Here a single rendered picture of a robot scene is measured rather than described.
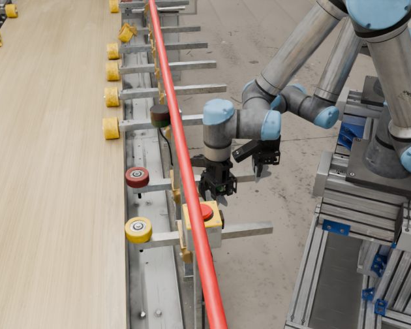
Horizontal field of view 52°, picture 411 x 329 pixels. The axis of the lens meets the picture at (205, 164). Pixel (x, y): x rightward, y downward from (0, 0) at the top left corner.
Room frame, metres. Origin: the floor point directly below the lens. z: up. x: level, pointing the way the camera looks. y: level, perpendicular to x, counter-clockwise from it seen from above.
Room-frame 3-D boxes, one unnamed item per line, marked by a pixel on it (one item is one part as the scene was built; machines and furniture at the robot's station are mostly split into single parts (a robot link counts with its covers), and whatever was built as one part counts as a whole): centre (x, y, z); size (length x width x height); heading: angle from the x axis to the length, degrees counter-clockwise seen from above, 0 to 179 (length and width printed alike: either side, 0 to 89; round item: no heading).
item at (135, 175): (1.14, 0.23, 0.85); 0.08 x 0.08 x 0.11
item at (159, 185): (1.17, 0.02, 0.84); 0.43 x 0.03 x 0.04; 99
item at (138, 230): (0.89, 0.20, 0.85); 0.08 x 0.08 x 0.11
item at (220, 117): (0.92, -0.04, 1.24); 0.09 x 0.08 x 0.11; 87
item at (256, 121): (0.93, -0.13, 1.24); 0.11 x 0.11 x 0.08; 87
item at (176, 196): (1.14, 0.10, 0.85); 0.13 x 0.06 x 0.05; 9
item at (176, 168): (1.12, 0.09, 0.93); 0.03 x 0.03 x 0.48; 9
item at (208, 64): (1.90, 0.20, 0.95); 0.50 x 0.04 x 0.04; 99
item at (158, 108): (1.11, 0.14, 1.07); 0.06 x 0.06 x 0.22; 9
